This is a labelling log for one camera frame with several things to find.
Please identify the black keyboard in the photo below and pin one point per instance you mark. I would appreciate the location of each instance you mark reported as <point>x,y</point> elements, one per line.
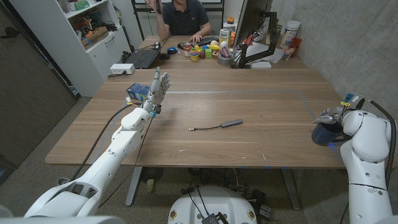
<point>206,40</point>

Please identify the small blue box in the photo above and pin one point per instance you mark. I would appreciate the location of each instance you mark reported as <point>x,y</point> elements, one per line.
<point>136,90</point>

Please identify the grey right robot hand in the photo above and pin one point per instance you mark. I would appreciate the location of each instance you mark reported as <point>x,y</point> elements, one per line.
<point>333,112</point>

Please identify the striped purple toy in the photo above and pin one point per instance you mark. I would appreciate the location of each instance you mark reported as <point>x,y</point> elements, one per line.
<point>225,52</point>

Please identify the black computer monitor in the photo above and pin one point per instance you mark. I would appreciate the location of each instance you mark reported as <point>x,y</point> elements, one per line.
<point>252,18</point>

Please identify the black floor fan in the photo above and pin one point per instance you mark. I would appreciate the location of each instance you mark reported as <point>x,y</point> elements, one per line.
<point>151,174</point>

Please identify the grey table leg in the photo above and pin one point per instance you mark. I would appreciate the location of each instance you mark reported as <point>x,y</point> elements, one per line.
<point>133,186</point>
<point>291,189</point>

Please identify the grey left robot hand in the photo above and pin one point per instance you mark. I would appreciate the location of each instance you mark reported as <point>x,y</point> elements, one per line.
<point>156,90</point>

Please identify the dark blue mug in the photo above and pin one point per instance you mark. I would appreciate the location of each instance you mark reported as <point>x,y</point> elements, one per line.
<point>325,135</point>

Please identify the black laptop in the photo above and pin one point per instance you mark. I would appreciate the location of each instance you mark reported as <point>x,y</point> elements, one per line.
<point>143,58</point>

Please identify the green box on shelf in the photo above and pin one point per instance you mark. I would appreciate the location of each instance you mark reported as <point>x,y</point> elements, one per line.
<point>81,4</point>

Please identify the white paper sheet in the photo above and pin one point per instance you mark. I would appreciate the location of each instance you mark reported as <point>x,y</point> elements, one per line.
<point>259,49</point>

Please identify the cardboard box of toys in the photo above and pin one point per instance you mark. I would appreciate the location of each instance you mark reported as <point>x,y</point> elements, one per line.
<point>94,37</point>

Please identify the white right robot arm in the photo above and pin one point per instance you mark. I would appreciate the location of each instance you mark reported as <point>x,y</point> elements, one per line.
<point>367,155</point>

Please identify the red plastic cup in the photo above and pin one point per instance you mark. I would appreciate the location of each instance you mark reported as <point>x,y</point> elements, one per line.
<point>296,45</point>

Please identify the black computer mouse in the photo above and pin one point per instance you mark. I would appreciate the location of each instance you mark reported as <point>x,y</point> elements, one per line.
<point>181,45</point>

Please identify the small bottle under table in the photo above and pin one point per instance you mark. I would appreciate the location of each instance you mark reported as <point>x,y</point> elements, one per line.
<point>150,185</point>

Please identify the yellow toy banana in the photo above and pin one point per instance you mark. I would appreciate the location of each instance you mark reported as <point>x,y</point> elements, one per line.
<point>214,47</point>

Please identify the small orange toy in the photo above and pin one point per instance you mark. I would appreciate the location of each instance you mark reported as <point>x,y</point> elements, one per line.
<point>230,20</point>

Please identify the clear glass with items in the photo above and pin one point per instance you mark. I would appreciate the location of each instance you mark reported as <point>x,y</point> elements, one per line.
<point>286,53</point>

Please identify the flat white box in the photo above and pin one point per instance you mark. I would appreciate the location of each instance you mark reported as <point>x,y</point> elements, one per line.
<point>260,65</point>

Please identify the small black round disc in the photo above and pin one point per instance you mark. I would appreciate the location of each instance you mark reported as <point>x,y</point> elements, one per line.
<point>164,56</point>

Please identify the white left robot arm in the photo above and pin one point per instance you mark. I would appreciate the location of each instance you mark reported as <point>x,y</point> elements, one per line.
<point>122,144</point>

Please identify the red soda can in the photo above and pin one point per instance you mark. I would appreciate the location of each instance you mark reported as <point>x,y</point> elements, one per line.
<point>187,49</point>

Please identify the white shelf cabinet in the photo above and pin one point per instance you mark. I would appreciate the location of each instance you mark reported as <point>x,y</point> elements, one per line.
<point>93,62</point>

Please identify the grey duct tape roll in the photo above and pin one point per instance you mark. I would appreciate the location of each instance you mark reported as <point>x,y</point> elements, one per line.
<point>221,60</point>

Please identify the colourful stacking cups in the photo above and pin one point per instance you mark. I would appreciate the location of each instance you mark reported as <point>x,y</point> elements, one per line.
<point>194,55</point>

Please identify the white drink carton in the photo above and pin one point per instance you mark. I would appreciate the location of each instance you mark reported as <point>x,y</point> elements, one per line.
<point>224,37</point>

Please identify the person in dark polo shirt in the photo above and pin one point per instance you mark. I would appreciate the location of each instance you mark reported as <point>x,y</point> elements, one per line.
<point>186,18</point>

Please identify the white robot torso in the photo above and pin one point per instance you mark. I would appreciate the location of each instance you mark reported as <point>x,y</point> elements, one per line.
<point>214,205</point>

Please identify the small black silver device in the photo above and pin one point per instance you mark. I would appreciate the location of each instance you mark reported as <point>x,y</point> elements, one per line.
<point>157,45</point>

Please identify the green toy cube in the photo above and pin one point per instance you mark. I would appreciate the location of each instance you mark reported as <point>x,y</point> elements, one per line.
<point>208,53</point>

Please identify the white wipes canister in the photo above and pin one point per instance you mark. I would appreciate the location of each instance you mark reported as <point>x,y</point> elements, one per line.
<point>289,32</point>

